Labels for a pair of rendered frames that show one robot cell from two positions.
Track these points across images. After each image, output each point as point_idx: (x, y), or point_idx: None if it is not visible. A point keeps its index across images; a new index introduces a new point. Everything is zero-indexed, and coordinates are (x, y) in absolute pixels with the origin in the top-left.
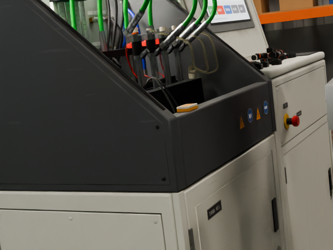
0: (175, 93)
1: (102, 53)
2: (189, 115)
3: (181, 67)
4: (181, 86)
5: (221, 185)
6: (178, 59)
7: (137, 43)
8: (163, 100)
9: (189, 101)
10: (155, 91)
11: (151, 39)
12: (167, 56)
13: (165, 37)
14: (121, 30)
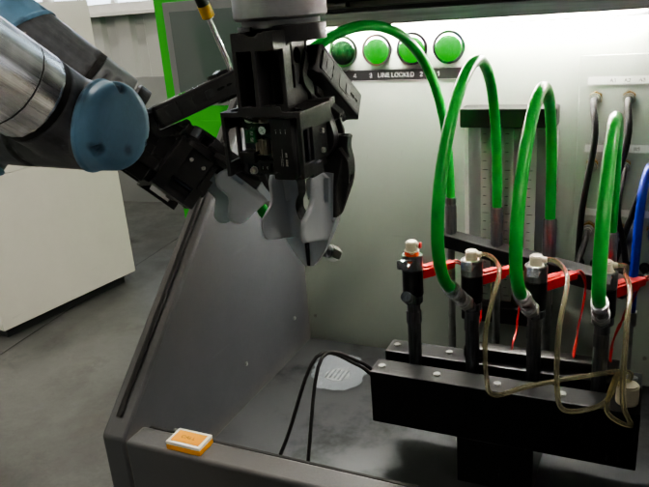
0: (475, 405)
1: (179, 281)
2: (160, 455)
3: (600, 362)
4: (510, 400)
5: None
6: (594, 341)
7: (403, 274)
8: (421, 401)
9: (542, 440)
10: (391, 376)
11: (463, 276)
12: (531, 323)
13: (527, 281)
14: (634, 206)
